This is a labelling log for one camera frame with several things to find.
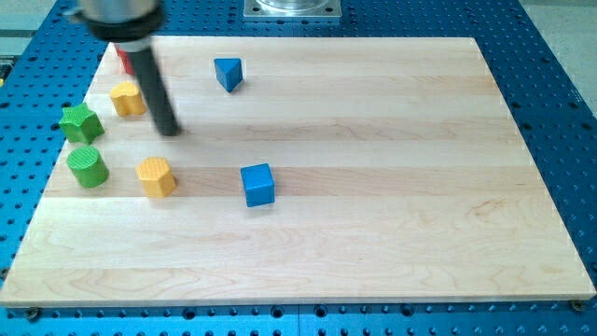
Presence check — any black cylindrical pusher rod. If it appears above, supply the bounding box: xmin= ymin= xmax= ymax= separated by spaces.
xmin=127 ymin=47 xmax=180 ymax=136

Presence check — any yellow heart block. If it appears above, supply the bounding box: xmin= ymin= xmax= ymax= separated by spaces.
xmin=109 ymin=81 xmax=146 ymax=117

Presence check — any red block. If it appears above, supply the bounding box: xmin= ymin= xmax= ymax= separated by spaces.
xmin=114 ymin=45 xmax=134 ymax=76

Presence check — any blue triangle block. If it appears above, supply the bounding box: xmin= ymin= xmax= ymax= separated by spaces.
xmin=214 ymin=58 xmax=243 ymax=92

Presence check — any green star block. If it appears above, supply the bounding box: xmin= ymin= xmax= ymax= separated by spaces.
xmin=59 ymin=103 xmax=104 ymax=145

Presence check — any yellow hexagon block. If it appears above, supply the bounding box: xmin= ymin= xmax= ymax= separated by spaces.
xmin=135 ymin=157 xmax=176 ymax=198

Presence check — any blue perforated table plate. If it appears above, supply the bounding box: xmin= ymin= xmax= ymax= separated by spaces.
xmin=1 ymin=0 xmax=596 ymax=335

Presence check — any green cylinder block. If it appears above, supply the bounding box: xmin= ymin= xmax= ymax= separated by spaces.
xmin=66 ymin=146 xmax=109 ymax=188

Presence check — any blue cube block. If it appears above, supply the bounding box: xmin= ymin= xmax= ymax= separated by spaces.
xmin=240 ymin=163 xmax=275 ymax=207

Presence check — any wooden board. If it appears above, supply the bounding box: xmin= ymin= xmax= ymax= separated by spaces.
xmin=1 ymin=36 xmax=595 ymax=308

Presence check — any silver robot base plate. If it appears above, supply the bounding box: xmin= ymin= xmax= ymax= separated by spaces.
xmin=243 ymin=0 xmax=342 ymax=20

